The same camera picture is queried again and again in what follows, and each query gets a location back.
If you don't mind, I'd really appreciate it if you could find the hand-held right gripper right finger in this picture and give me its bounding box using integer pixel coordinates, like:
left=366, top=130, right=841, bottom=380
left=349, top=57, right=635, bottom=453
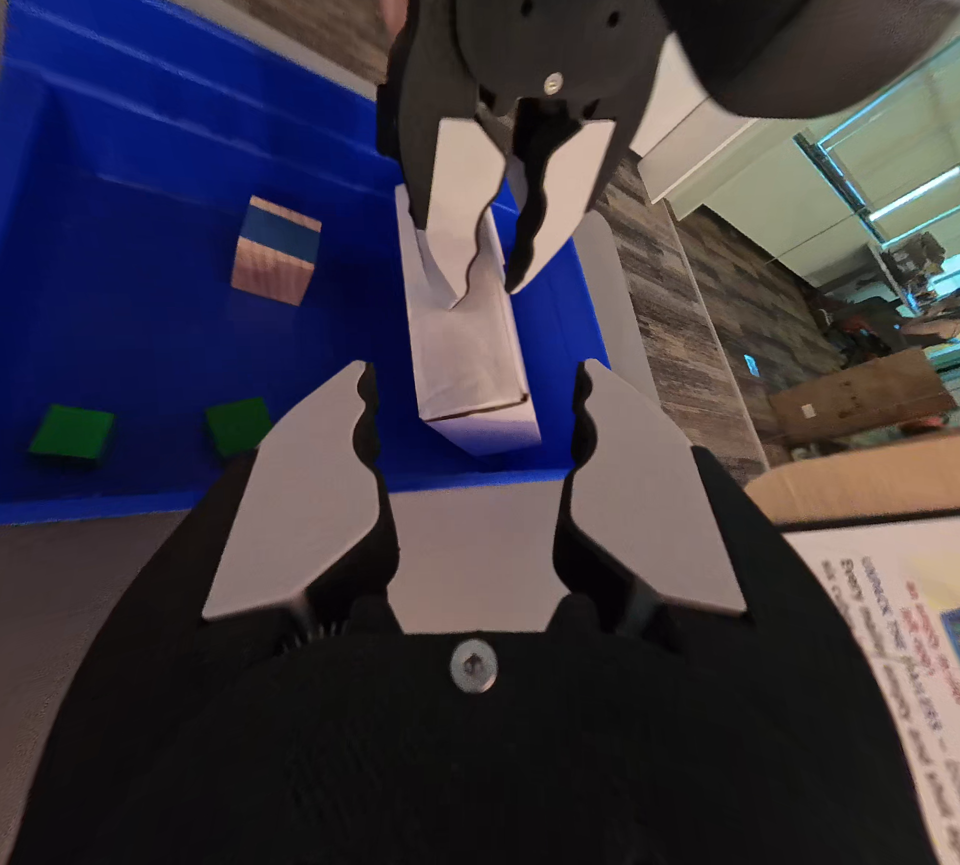
left=552, top=358, right=749, bottom=632

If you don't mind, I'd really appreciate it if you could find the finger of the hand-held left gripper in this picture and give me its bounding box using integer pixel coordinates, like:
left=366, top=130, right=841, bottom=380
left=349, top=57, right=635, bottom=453
left=504, top=98, right=619, bottom=298
left=416, top=117, right=509, bottom=313

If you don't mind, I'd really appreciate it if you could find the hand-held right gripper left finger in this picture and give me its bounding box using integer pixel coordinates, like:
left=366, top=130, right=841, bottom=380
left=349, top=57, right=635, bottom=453
left=201, top=360, right=400, bottom=622

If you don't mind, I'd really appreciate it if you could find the green cube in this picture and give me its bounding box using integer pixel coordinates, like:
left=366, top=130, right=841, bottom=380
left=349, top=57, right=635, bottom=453
left=28, top=403, right=116, bottom=465
left=204, top=397, right=275, bottom=460

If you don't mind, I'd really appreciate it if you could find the white cardboard box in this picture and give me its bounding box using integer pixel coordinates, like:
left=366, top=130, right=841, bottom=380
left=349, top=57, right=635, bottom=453
left=395, top=182, right=543, bottom=457

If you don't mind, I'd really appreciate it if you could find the blue striped wooden cube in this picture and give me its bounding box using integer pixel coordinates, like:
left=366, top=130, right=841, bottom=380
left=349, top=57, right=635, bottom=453
left=231, top=196, right=324, bottom=307

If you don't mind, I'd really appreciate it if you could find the blue plastic bin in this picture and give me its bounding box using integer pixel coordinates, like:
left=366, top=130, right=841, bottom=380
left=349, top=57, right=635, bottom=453
left=0, top=0, right=612, bottom=527

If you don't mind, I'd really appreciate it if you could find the light wooden board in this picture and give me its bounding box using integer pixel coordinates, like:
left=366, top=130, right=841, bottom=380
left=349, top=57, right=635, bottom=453
left=742, top=430, right=960, bottom=529

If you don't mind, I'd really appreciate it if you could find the printed instruction sheet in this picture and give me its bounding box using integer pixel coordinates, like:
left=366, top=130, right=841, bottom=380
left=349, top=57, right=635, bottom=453
left=783, top=516, right=960, bottom=865

